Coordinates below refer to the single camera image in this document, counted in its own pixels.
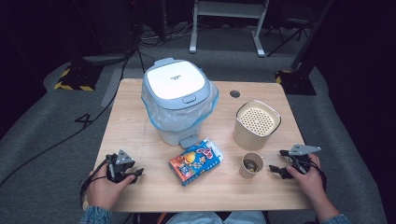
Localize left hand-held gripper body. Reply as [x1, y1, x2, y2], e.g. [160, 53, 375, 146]
[105, 148, 138, 185]

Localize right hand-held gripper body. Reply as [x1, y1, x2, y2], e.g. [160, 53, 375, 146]
[287, 143, 322, 175]

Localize dark tea bag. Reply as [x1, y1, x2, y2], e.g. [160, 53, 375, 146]
[243, 159, 260, 174]

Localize brown paper cup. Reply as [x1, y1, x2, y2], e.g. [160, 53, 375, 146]
[238, 151, 265, 180]

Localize beige canister with perforated strainer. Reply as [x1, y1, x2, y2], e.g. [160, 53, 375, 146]
[232, 99, 282, 152]

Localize white and blue pedal bin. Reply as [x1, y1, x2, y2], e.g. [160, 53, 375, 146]
[141, 57, 217, 149]

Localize person's right hand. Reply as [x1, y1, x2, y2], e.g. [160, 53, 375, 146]
[286, 154, 327, 203]

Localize person's left hand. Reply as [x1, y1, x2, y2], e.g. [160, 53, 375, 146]
[85, 164, 136, 211]

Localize clear blue-edged bin liner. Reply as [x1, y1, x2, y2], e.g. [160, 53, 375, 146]
[140, 81, 219, 133]

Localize yellow-black striped stand base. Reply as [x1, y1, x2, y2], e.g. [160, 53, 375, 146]
[275, 68, 318, 96]
[53, 63, 104, 92]

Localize person's legs in jeans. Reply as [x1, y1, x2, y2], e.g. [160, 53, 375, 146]
[165, 210, 267, 224]

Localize black tripod stand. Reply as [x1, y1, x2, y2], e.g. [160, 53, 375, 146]
[265, 15, 316, 59]

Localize right hand-held gripper cable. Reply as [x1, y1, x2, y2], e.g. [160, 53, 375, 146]
[311, 161, 328, 191]

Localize hand-held gripper cable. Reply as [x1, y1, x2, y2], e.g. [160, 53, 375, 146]
[311, 161, 328, 191]
[78, 155, 110, 207]

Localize left hand-held gripper cable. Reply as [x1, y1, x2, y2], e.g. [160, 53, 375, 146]
[78, 155, 110, 207]

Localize long black floor cable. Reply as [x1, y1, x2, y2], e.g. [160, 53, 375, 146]
[0, 46, 138, 188]

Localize white desk frame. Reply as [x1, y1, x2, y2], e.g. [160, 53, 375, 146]
[189, 0, 271, 58]

